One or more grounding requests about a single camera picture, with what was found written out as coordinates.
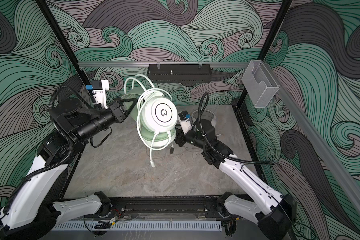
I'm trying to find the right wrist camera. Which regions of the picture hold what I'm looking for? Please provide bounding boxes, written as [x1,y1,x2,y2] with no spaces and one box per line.
[178,111,193,135]

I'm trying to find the clear plastic wall bin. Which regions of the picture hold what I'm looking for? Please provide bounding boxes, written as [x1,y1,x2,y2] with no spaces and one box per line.
[242,60,280,108]

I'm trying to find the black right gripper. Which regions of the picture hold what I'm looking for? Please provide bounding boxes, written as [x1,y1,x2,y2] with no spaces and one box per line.
[168,122,211,152]

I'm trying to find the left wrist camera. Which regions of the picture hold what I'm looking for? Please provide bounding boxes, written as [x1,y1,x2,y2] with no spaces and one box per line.
[86,80,110,109]

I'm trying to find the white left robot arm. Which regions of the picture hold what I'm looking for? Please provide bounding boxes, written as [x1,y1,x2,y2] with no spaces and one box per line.
[0,88,138,240]

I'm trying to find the white slotted cable duct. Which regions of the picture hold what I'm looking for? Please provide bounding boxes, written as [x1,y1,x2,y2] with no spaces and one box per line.
[53,220,223,232]

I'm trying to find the aluminium wall rail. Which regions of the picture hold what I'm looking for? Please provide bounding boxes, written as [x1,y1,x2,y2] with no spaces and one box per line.
[78,61,249,69]

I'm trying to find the mint green headphone cable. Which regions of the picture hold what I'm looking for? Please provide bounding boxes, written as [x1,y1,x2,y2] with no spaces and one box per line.
[135,87,181,168]

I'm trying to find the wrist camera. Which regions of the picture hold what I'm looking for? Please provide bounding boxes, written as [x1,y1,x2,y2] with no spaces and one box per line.
[86,80,110,109]
[178,111,193,135]

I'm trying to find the black perforated wall tray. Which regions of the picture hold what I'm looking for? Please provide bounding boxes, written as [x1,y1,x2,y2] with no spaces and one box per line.
[147,65,212,84]

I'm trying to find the white headphones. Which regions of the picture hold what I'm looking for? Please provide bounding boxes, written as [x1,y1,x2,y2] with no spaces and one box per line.
[192,110,217,127]

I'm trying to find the mint green headphones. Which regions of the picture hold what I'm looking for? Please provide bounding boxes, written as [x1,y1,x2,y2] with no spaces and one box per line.
[121,74,178,151]

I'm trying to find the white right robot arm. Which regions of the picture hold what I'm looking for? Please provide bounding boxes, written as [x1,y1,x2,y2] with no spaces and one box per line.
[175,119,297,240]

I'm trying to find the black frame post left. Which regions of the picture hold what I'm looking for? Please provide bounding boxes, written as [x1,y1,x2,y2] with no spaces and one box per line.
[35,0,91,85]

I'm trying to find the black frame post right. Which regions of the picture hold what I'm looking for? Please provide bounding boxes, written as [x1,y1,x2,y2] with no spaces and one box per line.
[237,1,292,109]

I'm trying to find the black frame post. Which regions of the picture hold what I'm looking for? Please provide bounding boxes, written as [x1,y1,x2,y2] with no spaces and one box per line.
[35,0,91,85]
[237,1,292,109]

